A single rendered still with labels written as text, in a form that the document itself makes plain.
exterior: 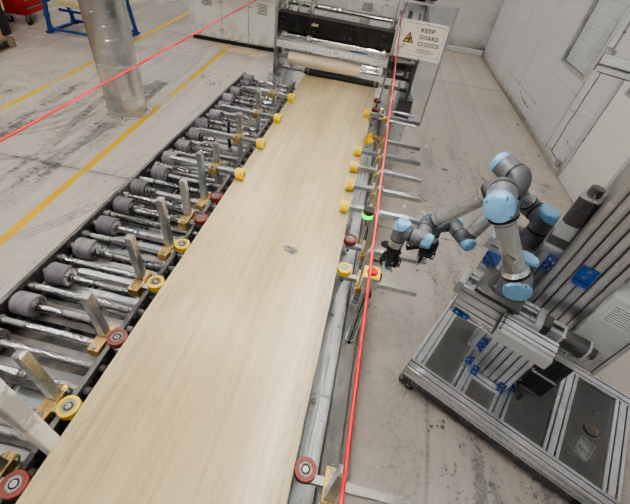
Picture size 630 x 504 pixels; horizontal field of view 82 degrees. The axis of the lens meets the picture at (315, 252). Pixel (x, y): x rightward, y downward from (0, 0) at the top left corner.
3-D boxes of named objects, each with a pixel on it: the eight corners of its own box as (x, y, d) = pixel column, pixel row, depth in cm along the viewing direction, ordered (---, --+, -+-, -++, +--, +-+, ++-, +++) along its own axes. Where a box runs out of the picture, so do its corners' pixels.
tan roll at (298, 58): (406, 84, 398) (410, 72, 389) (406, 88, 389) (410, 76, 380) (280, 59, 406) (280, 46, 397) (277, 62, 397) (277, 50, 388)
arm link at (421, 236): (438, 228, 173) (416, 219, 176) (432, 241, 166) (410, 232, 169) (432, 240, 179) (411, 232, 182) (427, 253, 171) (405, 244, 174)
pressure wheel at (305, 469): (298, 495, 130) (301, 486, 122) (288, 472, 134) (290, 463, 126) (317, 482, 133) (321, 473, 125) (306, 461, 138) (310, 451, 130)
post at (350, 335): (354, 336, 192) (374, 280, 160) (353, 344, 188) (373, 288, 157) (345, 334, 192) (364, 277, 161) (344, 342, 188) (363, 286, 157)
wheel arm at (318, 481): (412, 502, 134) (416, 500, 131) (412, 513, 131) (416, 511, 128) (298, 472, 136) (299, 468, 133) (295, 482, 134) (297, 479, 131)
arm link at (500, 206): (536, 283, 167) (516, 176, 143) (534, 305, 156) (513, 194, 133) (507, 284, 174) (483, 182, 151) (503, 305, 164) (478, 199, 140)
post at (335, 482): (327, 502, 142) (351, 465, 109) (326, 513, 139) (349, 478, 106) (318, 500, 142) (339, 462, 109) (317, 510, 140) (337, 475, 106)
